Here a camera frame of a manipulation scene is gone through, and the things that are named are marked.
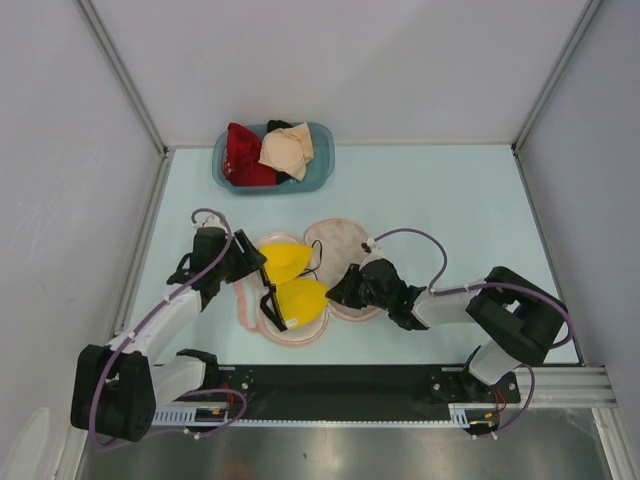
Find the right aluminium frame post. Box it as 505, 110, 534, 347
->
511, 0, 604, 152

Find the yellow black bra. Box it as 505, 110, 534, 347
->
258, 242, 329, 332

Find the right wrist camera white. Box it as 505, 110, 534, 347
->
361, 238, 385, 259

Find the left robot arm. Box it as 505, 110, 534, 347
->
70, 227, 266, 442

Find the aluminium frame post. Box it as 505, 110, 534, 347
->
73, 0, 170, 156
511, 0, 604, 152

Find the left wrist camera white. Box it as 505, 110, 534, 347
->
196, 214, 225, 229

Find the black garment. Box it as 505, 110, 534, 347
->
267, 120, 292, 133

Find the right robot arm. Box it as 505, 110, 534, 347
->
326, 257, 574, 401

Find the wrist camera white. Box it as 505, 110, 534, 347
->
361, 238, 385, 259
196, 214, 225, 229

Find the left aluminium frame post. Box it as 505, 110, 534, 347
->
73, 0, 170, 156

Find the beige bra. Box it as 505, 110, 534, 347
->
258, 122, 314, 181

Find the teal plastic basket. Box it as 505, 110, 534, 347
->
212, 122, 335, 195

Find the red garment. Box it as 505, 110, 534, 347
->
222, 123, 276, 187

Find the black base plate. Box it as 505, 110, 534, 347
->
237, 390, 521, 412

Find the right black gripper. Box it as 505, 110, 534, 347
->
325, 263, 392, 311

